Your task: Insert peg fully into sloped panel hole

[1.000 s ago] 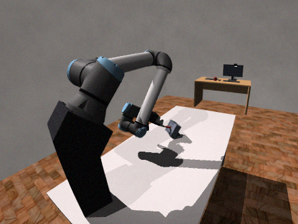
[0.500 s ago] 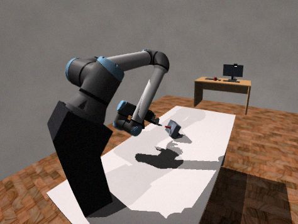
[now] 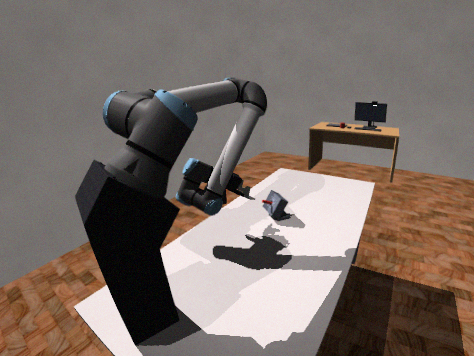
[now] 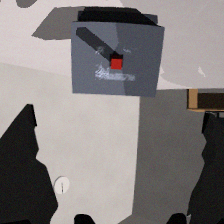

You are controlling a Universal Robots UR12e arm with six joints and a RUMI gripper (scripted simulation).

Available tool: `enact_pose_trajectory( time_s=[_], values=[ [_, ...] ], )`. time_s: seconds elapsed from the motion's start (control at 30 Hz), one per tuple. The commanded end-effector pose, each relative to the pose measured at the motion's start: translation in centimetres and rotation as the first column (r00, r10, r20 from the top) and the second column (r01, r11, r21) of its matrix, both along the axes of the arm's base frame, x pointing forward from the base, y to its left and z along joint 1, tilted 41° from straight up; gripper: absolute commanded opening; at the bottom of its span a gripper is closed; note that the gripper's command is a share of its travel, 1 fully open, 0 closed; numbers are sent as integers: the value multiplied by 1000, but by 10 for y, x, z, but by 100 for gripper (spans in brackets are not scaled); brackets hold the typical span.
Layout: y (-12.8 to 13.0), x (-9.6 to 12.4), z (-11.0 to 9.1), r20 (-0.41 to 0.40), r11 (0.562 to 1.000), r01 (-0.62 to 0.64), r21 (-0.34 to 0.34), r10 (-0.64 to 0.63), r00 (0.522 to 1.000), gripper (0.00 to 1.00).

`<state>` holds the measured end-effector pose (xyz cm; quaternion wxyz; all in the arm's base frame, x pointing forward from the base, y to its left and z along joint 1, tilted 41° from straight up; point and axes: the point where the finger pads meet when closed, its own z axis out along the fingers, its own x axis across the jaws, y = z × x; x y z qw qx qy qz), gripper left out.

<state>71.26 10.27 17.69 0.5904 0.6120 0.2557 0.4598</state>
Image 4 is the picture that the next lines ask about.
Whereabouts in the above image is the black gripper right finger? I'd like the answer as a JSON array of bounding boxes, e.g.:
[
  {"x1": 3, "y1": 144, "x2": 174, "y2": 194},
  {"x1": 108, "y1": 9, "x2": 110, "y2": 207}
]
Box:
[{"x1": 187, "y1": 112, "x2": 224, "y2": 224}]

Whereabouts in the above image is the dark red rectangular block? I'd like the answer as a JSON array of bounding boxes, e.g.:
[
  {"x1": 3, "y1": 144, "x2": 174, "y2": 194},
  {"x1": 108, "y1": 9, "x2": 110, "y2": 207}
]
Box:
[{"x1": 111, "y1": 55, "x2": 122, "y2": 70}]

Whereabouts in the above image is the grey square panel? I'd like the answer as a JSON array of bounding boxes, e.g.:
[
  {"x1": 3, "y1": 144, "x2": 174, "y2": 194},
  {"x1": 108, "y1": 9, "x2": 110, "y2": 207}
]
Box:
[{"x1": 71, "y1": 11, "x2": 165, "y2": 97}]

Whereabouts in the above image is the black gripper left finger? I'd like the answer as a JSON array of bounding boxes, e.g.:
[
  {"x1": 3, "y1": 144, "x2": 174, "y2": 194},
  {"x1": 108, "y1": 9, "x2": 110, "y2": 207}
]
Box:
[{"x1": 0, "y1": 104, "x2": 58, "y2": 224}]

